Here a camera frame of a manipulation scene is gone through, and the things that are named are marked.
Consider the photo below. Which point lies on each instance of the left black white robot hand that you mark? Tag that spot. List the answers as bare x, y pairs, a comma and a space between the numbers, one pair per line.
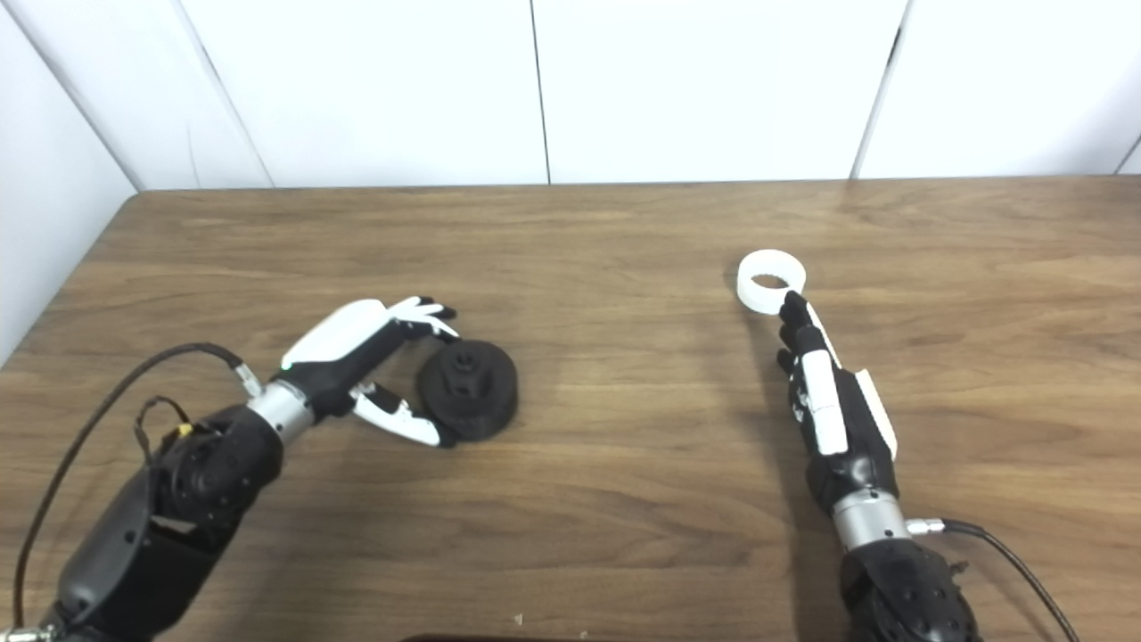
343, 334

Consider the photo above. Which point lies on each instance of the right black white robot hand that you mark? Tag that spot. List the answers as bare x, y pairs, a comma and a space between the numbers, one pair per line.
851, 446

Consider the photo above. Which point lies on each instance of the round black stepped part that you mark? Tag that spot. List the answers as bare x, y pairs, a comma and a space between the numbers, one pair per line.
472, 392

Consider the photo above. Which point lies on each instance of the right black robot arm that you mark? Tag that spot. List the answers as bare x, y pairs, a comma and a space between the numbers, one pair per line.
900, 593

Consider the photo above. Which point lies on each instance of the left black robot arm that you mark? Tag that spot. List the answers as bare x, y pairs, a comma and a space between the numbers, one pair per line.
178, 508

